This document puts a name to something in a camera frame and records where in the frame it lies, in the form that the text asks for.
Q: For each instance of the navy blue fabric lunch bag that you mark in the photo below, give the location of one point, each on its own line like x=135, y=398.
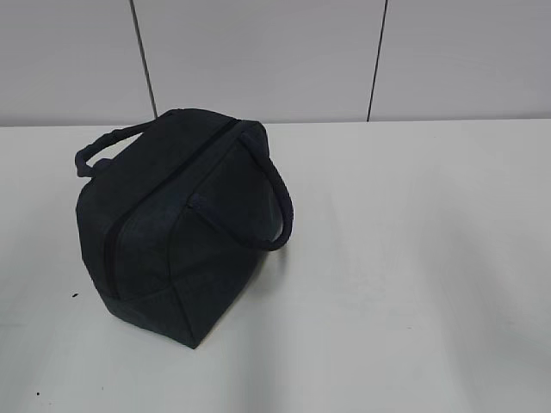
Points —
x=176, y=216

